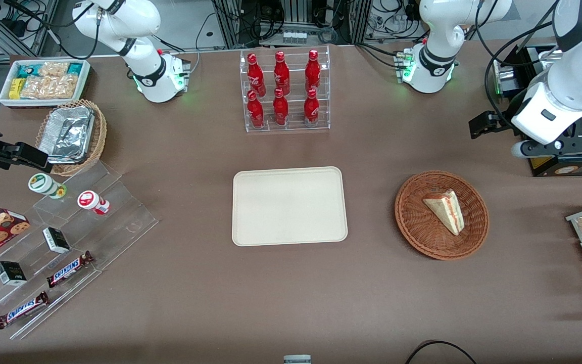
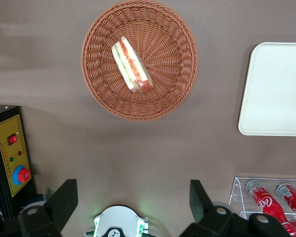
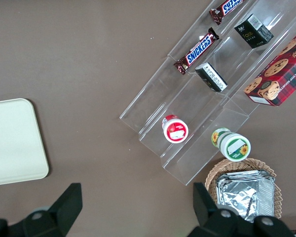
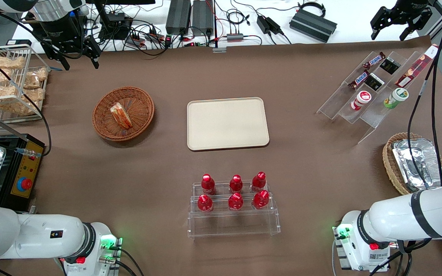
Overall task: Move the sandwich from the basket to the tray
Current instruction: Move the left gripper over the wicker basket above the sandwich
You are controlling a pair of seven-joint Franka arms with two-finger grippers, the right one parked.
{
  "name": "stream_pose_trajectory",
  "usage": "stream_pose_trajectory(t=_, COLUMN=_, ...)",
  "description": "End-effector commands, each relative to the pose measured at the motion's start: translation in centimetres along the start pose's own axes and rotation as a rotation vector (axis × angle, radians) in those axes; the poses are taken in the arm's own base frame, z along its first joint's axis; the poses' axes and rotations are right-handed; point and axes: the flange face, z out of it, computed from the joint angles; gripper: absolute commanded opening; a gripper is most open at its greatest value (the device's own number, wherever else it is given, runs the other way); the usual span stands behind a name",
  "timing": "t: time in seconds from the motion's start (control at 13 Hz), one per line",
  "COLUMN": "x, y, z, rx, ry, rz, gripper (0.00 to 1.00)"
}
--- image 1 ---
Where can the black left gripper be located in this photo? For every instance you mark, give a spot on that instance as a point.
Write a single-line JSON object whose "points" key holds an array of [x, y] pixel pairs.
{"points": [[504, 124]]}

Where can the triangle sandwich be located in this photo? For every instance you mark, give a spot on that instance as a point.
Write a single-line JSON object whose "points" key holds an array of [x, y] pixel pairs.
{"points": [[447, 210]]}

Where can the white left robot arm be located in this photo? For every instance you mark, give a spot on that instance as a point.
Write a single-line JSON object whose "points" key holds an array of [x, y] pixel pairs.
{"points": [[581, 65]]}

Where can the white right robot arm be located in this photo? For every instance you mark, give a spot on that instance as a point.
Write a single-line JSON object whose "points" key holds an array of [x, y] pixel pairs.
{"points": [[154, 76]]}

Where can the oval tan wicker basket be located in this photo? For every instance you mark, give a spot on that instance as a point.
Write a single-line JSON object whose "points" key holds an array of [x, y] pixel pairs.
{"points": [[100, 131]]}

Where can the round brown wicker basket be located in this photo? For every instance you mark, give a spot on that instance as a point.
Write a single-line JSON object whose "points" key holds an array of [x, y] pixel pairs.
{"points": [[415, 222]]}

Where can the cream rectangular tray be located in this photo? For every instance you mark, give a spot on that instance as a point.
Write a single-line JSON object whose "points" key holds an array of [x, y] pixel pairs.
{"points": [[288, 207]]}

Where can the green cap yogurt bottle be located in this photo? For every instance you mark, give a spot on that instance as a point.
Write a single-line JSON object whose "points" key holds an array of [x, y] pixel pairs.
{"points": [[43, 184]]}

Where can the stacked aluminium foil trays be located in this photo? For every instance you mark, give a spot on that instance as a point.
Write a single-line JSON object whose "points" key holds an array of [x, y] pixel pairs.
{"points": [[67, 134]]}

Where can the yellow snack packet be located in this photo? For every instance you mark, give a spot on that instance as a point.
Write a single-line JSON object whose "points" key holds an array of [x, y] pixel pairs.
{"points": [[15, 88]]}

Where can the large clear cracker bag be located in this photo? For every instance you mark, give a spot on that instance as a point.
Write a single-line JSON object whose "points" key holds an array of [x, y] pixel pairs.
{"points": [[51, 87]]}

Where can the red cap yogurt bottle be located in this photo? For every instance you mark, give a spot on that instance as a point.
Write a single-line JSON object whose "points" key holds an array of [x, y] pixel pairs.
{"points": [[90, 200]]}

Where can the small black carton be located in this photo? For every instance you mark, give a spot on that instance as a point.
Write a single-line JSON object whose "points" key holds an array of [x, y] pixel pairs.
{"points": [[56, 240], [10, 273]]}

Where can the small clear cracker bag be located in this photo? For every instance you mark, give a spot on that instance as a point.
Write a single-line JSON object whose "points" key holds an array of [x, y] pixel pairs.
{"points": [[53, 68]]}

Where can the white plastic snack bin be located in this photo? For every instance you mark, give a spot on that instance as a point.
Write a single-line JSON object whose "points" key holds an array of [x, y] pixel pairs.
{"points": [[85, 76]]}

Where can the small teal snack packet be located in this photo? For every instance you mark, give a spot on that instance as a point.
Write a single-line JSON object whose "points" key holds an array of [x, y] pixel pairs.
{"points": [[74, 69]]}

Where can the clear acrylic stepped shelf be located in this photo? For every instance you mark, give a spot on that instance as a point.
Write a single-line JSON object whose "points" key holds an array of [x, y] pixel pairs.
{"points": [[114, 222]]}

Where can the Snickers chocolate bar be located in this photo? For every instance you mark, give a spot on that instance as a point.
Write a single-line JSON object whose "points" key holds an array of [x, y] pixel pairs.
{"points": [[21, 310], [68, 269]]}

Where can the red cola bottle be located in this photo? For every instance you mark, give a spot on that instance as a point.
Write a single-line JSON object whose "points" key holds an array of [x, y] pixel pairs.
{"points": [[255, 111], [280, 108], [312, 71], [255, 73], [281, 73], [311, 108]]}

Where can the clear acrylic bottle rack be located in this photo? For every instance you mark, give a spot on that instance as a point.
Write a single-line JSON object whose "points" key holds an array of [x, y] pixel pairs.
{"points": [[293, 124]]}

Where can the small grey device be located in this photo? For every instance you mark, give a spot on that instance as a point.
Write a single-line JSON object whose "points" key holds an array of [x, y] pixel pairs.
{"points": [[297, 359]]}

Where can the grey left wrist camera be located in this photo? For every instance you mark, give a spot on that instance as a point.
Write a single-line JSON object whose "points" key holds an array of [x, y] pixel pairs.
{"points": [[517, 150]]}

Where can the aluminium frame rack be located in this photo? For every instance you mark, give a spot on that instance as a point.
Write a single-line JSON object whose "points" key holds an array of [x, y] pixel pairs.
{"points": [[291, 15]]}

